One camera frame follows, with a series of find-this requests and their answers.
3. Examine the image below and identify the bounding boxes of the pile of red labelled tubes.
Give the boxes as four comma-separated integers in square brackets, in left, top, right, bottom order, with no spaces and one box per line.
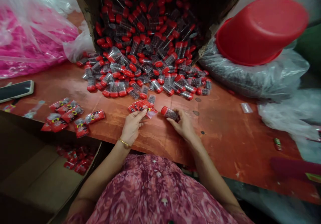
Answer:
[41,97,106,139]

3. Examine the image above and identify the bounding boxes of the pile of red-capped tubes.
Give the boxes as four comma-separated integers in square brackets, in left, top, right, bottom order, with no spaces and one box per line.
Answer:
[76,0,213,101]

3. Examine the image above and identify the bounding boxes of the clear bag of pink items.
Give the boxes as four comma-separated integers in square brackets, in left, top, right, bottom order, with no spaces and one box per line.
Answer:
[0,0,81,79]

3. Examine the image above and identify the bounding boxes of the red plastic bucket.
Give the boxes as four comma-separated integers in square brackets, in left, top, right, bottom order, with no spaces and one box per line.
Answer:
[215,0,309,67]

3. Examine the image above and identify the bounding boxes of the white crumpled plastic bag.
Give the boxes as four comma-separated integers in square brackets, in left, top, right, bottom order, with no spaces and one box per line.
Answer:
[62,20,96,64]

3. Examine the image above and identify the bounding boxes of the heap of red wrapped tubes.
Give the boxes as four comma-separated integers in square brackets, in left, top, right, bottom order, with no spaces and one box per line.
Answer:
[56,145,96,176]

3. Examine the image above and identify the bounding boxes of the crumpled clear plastic bag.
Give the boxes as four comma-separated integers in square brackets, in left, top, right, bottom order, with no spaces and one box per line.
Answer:
[257,88,321,163]

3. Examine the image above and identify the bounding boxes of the stack of red printed labels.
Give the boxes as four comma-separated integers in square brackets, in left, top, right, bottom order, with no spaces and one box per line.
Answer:
[127,99,159,120]

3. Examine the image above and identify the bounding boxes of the large brown cardboard box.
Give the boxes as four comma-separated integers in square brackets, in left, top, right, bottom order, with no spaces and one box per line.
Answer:
[67,0,252,67]

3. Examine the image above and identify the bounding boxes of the person's left hand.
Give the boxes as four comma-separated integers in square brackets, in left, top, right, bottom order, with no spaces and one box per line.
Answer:
[120,109,149,148]

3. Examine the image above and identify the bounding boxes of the green sack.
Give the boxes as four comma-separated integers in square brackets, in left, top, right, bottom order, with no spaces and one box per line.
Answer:
[293,20,321,68]

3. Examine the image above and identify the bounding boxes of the single clear red-capped tube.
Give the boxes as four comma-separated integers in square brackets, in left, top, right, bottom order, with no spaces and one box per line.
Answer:
[160,106,180,122]

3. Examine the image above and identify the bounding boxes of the smartphone in clear case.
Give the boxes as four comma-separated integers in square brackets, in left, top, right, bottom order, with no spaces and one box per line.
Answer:
[0,80,35,104]

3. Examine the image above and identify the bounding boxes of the person's body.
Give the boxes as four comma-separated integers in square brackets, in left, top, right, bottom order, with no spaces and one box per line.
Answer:
[64,153,254,224]

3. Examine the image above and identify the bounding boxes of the empty clear wrapper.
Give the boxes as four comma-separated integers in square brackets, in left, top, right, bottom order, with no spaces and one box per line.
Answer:
[23,100,46,119]

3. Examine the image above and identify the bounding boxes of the clear bag of dark pellets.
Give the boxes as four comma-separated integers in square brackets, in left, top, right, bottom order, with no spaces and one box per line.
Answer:
[197,38,311,102]

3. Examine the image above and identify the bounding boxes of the dark red flat object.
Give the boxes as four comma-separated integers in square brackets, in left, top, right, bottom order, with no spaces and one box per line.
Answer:
[270,157,321,183]

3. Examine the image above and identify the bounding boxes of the person's right hand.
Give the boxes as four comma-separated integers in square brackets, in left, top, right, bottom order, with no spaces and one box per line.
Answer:
[166,109,202,147]

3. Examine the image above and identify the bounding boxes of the open brown cardboard carton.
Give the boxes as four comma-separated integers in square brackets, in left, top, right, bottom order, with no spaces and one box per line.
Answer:
[0,112,104,224]

